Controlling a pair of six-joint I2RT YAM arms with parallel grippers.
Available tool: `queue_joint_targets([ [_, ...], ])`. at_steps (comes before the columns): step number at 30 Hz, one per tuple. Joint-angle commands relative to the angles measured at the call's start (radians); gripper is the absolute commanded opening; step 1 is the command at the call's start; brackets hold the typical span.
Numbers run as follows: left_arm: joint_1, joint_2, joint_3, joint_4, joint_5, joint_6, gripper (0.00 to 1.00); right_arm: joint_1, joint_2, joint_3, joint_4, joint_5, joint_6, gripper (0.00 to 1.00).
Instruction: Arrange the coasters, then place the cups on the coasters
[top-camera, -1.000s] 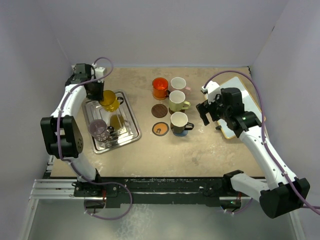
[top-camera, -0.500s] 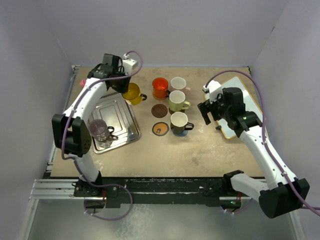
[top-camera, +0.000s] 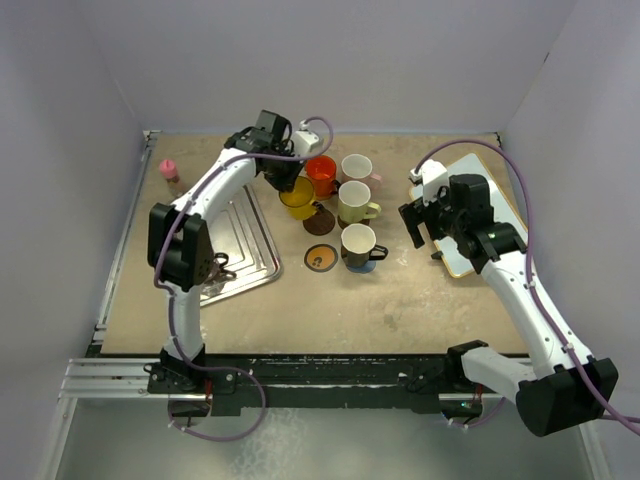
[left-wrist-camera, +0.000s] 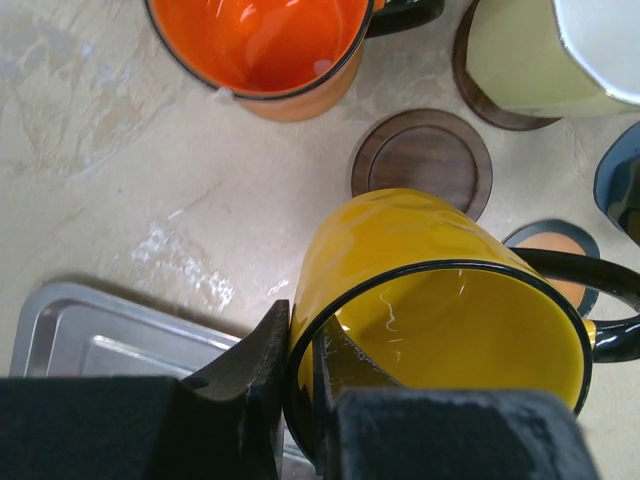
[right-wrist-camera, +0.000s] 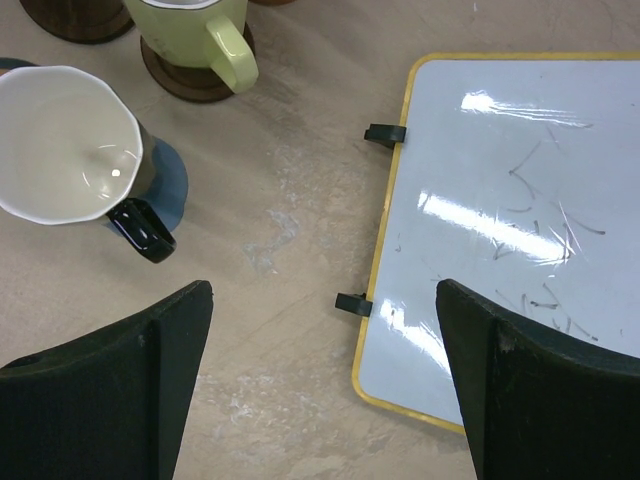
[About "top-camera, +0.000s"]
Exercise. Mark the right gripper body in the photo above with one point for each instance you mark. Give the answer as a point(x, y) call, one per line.
point(440, 219)

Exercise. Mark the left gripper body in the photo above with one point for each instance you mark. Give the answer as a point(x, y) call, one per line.
point(283, 172)

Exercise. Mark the yellow mug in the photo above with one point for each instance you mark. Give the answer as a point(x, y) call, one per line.
point(301, 202)

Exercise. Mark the orange mug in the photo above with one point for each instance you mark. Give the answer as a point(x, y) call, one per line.
point(322, 172)

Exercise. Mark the blue face coaster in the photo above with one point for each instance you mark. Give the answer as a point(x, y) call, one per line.
point(368, 267)

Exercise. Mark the black and white mug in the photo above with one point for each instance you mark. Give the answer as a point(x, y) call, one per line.
point(359, 246)

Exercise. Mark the dark wood coaster top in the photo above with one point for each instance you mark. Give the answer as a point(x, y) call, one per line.
point(321, 223)

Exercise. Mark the dark wood coaster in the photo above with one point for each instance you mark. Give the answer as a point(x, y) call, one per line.
point(346, 220)
point(321, 223)

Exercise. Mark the green mug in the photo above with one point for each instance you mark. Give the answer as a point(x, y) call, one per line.
point(355, 204)

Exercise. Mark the pink mug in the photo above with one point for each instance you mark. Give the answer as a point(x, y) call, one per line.
point(359, 168)

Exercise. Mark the silver metal tray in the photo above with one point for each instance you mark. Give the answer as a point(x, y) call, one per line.
point(241, 232)

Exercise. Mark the dark wood coaster bottom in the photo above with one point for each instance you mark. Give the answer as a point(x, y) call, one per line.
point(346, 220)

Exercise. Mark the orange black face coaster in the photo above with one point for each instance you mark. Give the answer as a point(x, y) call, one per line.
point(320, 258)

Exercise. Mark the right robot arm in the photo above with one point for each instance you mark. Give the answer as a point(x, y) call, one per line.
point(564, 385)

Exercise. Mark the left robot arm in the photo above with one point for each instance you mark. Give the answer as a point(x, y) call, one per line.
point(179, 247)

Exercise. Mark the pink cap bottle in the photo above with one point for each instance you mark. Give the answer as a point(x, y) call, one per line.
point(170, 173)

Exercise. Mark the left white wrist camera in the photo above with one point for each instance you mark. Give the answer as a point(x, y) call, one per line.
point(306, 142)

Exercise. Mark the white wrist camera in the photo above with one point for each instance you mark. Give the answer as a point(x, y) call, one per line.
point(306, 142)
point(427, 180)

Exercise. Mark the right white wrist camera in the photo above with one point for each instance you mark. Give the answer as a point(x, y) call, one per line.
point(427, 180)

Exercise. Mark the white board wooden frame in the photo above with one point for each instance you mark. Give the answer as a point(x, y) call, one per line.
point(456, 265)

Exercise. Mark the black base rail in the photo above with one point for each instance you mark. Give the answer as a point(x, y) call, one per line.
point(232, 382)

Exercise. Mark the aluminium frame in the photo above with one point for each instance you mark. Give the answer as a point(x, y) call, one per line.
point(110, 427)

